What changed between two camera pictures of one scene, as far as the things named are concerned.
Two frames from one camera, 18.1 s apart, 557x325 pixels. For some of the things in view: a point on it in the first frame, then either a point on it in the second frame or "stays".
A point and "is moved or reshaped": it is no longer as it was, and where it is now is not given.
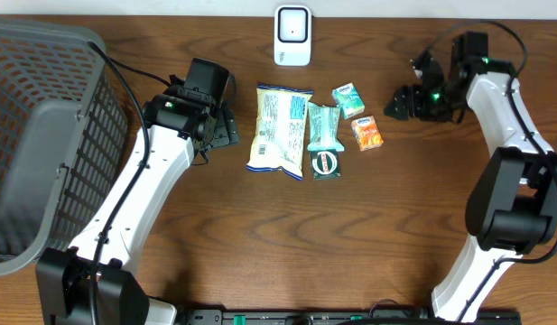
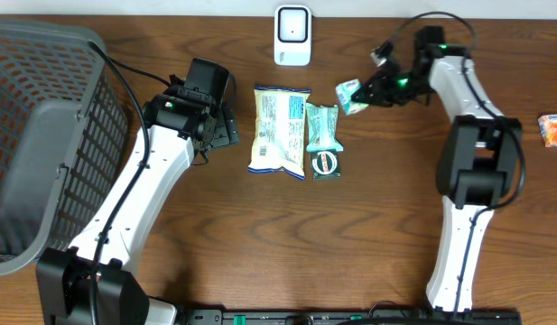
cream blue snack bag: [279, 132] stays
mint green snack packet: [324, 127] stays
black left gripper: [227, 127] stays
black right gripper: [411, 105] → [378, 91]
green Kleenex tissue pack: [348, 99] is moved or reshaped
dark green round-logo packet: [325, 164] stays
